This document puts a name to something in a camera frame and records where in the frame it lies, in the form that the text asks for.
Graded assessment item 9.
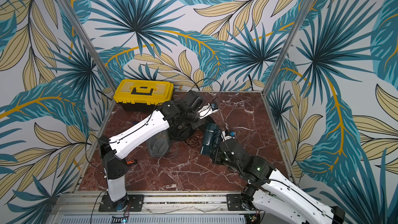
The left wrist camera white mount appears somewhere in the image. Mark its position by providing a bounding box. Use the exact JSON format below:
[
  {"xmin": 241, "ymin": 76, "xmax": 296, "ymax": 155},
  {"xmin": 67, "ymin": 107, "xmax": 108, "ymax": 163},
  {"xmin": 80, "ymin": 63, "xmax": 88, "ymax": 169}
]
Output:
[{"xmin": 198, "ymin": 102, "xmax": 219, "ymax": 119}]

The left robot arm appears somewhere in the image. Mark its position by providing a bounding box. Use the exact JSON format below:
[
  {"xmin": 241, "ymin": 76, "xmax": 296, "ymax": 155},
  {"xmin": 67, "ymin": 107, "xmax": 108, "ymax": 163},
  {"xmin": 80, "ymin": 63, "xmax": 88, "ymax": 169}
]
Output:
[{"xmin": 98, "ymin": 90, "xmax": 219, "ymax": 211}]

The yellow and black toolbox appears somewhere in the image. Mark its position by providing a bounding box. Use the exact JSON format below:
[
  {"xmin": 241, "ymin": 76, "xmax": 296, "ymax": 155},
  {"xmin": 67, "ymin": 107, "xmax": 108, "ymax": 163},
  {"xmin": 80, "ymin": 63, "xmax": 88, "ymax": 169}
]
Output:
[{"xmin": 114, "ymin": 79, "xmax": 174, "ymax": 112}]

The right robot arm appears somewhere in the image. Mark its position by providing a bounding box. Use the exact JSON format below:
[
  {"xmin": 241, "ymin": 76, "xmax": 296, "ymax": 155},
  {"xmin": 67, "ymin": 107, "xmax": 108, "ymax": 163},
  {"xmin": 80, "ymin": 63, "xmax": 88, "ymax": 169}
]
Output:
[{"xmin": 203, "ymin": 139, "xmax": 345, "ymax": 224}]

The black hair dryer bag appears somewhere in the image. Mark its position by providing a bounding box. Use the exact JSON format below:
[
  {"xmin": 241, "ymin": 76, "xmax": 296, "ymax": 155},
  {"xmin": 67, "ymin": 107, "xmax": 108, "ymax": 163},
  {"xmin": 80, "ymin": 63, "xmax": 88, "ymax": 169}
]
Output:
[{"xmin": 169, "ymin": 121, "xmax": 195, "ymax": 142}]

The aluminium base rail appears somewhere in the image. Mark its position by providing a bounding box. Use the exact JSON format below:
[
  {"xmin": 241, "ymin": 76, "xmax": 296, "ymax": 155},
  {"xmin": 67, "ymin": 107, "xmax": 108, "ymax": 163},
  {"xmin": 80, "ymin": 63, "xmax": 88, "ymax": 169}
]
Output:
[{"xmin": 46, "ymin": 189, "xmax": 305, "ymax": 224}]

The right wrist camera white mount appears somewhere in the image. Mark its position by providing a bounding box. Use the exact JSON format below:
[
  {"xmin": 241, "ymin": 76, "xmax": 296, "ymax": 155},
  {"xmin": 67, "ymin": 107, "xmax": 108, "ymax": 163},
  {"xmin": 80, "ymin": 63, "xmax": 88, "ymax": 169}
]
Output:
[{"xmin": 221, "ymin": 130, "xmax": 236, "ymax": 142}]

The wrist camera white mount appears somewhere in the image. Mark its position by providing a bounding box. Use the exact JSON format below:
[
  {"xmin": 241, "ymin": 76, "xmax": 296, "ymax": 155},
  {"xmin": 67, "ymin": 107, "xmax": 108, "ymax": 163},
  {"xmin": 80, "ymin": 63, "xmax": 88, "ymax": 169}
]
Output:
[
  {"xmin": 221, "ymin": 130, "xmax": 236, "ymax": 142},
  {"xmin": 198, "ymin": 102, "xmax": 219, "ymax": 119}
]

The grey fabric drawstring pouch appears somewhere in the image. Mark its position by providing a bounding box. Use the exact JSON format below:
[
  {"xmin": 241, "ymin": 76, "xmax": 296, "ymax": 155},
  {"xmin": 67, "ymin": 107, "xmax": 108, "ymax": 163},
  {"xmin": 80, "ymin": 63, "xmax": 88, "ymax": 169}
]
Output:
[{"xmin": 146, "ymin": 130, "xmax": 172, "ymax": 158}]

